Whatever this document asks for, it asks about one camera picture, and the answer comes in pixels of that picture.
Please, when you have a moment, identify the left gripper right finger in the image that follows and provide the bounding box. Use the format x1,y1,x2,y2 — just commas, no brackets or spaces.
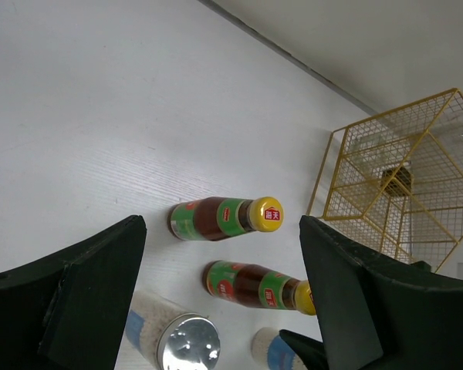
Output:
299,216,463,369

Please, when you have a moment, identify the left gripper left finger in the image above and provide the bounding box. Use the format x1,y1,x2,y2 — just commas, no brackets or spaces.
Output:
0,215,147,369

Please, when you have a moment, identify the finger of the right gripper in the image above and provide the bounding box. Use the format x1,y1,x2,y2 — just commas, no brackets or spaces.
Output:
279,329,328,370

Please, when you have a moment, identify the dark liquid glass bottle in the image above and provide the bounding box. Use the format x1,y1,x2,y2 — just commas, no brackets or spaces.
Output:
380,126,463,200

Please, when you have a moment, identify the clear glass oil bottle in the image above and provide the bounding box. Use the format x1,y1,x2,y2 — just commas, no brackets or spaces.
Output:
342,126,411,164

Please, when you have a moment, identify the right silver lid shaker jar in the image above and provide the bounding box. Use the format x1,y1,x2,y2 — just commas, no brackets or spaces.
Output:
251,327,306,370

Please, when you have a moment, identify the silver lid shaker jar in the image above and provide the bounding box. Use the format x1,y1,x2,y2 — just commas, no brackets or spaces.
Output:
125,290,221,370
251,327,306,370

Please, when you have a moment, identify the left silver lid shaker jar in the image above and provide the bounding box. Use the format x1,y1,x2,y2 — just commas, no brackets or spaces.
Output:
125,290,221,370

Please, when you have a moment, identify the yellow wire rack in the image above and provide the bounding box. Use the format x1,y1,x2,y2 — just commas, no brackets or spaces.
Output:
306,88,463,272

